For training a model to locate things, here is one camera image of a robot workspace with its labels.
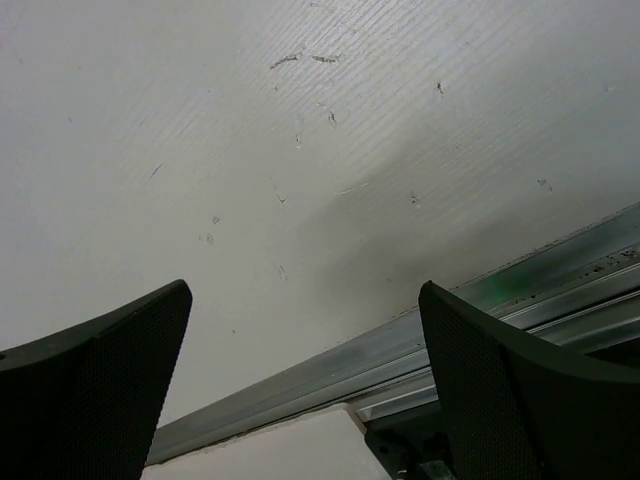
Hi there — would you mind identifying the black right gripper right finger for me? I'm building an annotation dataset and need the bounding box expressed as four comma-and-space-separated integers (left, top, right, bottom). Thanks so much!
419, 281, 639, 479

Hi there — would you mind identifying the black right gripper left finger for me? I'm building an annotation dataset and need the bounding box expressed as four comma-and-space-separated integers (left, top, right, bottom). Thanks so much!
1, 280, 193, 479

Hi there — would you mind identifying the aluminium table edge rail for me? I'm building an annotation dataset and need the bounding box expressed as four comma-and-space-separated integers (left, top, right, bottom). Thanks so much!
148, 208, 639, 478

